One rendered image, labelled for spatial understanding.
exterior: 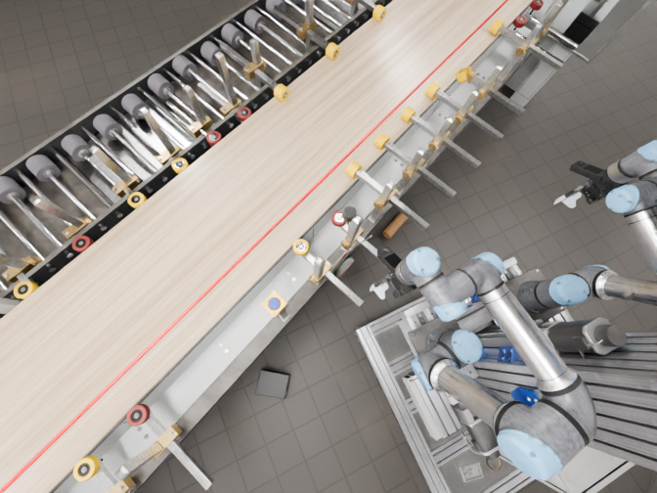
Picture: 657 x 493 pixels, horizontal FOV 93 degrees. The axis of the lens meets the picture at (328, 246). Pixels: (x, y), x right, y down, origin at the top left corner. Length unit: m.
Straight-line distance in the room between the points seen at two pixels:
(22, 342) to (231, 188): 1.13
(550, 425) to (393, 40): 2.20
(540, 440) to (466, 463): 1.60
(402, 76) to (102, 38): 3.02
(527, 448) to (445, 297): 0.36
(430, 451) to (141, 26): 4.42
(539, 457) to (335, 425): 1.70
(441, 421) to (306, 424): 1.12
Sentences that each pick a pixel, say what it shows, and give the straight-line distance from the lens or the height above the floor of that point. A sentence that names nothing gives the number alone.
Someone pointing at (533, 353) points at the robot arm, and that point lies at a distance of 0.94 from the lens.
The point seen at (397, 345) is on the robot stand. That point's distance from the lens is 2.27.
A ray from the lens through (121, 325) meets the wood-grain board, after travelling 1.71.
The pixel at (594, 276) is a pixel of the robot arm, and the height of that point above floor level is 1.27.
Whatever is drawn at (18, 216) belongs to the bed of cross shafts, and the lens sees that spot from 2.41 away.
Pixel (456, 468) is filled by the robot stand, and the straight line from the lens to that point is 2.48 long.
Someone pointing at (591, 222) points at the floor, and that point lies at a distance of 3.60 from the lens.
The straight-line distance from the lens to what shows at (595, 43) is 3.47.
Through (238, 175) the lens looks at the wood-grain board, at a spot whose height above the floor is 0.90.
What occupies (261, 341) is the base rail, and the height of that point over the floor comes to 0.70.
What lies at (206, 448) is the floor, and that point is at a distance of 2.56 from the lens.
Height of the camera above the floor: 2.39
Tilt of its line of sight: 72 degrees down
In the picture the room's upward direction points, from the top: 12 degrees clockwise
